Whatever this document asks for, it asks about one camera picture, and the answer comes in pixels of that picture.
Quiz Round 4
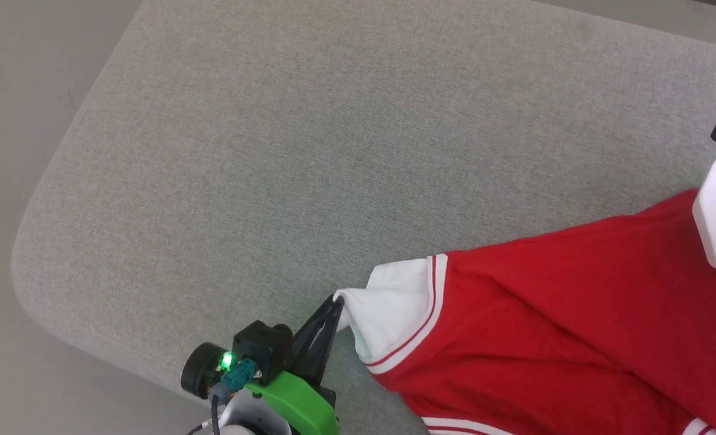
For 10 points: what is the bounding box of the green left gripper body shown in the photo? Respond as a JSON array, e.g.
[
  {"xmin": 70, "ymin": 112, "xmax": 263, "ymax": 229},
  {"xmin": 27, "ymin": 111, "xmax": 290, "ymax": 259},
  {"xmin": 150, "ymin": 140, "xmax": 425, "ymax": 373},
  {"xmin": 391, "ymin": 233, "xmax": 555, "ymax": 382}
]
[{"xmin": 261, "ymin": 371, "xmax": 341, "ymax": 435}]

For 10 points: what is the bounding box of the black round left gripper motor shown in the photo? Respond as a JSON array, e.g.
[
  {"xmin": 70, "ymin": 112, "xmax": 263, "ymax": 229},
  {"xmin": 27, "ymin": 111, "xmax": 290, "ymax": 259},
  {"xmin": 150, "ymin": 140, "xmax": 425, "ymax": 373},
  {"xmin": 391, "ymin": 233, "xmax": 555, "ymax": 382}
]
[{"xmin": 180, "ymin": 342, "xmax": 230, "ymax": 400}]

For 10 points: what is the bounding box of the grey fabric sofa cushion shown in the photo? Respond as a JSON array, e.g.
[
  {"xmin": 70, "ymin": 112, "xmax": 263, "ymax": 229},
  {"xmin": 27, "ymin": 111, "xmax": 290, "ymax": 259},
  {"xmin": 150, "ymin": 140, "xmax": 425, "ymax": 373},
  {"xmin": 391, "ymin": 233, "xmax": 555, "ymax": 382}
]
[{"xmin": 11, "ymin": 0, "xmax": 716, "ymax": 435}]

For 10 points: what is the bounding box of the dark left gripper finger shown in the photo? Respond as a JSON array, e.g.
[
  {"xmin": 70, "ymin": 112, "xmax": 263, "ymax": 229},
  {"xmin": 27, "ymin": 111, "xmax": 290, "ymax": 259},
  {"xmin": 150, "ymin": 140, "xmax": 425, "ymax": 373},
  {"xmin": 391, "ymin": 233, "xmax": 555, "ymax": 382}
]
[
  {"xmin": 314, "ymin": 294, "xmax": 345, "ymax": 388},
  {"xmin": 290, "ymin": 295, "xmax": 336, "ymax": 382}
]

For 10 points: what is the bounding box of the teal plug left camera cable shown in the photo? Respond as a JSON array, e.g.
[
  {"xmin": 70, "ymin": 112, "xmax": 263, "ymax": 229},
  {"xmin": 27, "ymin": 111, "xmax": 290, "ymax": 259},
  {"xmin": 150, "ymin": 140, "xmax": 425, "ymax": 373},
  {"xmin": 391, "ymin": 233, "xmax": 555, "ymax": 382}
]
[{"xmin": 189, "ymin": 359, "xmax": 257, "ymax": 435}]

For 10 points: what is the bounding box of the red and white garment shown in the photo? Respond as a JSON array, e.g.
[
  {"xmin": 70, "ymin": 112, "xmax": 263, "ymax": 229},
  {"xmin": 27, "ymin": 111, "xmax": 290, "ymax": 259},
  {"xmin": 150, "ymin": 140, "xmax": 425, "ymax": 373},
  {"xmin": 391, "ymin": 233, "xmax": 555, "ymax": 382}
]
[{"xmin": 334, "ymin": 188, "xmax": 716, "ymax": 435}]

